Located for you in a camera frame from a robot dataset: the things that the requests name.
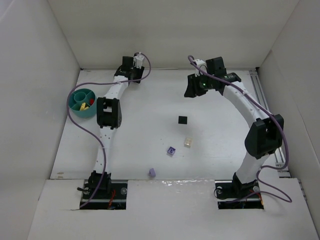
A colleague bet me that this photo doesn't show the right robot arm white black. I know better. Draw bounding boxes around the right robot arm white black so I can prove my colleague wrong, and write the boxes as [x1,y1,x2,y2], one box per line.
[184,55,284,198]

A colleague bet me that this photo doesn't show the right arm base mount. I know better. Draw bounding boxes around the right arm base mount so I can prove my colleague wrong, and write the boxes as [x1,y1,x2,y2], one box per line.
[213,180,264,210]

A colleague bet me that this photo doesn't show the black square marker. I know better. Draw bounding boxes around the black square marker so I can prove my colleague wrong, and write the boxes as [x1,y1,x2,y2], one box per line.
[178,116,188,125]

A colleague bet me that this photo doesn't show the yellow long lego brick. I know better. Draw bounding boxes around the yellow long lego brick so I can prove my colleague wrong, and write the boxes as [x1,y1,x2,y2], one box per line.
[79,102,87,111]

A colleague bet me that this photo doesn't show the small lavender lego piece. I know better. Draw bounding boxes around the small lavender lego piece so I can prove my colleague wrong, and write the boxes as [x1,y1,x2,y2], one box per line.
[149,168,156,178]

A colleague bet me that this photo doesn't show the cream lego brick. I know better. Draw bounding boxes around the cream lego brick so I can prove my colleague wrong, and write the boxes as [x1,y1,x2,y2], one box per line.
[184,137,193,148]

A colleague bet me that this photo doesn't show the teal round divided container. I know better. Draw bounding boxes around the teal round divided container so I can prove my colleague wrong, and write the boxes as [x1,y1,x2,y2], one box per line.
[68,88,97,119]

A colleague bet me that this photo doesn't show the purple square lego brick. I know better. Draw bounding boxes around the purple square lego brick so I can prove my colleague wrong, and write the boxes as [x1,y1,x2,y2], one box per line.
[167,146,176,156]

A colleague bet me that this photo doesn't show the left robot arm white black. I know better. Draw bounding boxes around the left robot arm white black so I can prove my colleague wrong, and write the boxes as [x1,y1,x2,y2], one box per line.
[87,53,146,195]

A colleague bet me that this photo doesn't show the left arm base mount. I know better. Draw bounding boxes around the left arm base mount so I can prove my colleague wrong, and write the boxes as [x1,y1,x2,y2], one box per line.
[77,181,128,210]

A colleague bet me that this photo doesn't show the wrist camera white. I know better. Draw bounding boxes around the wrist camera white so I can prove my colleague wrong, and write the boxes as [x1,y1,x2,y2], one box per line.
[133,52,145,69]
[194,59,207,77]

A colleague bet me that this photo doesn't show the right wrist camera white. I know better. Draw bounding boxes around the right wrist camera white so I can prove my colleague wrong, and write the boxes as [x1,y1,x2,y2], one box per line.
[194,59,207,77]

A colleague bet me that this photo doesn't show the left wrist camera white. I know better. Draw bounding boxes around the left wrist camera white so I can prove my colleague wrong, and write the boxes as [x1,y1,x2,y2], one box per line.
[133,52,145,69]

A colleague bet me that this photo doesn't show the aluminium rail right side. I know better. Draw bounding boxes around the aluminium rail right side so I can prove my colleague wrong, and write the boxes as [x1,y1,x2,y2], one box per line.
[249,69,291,178]

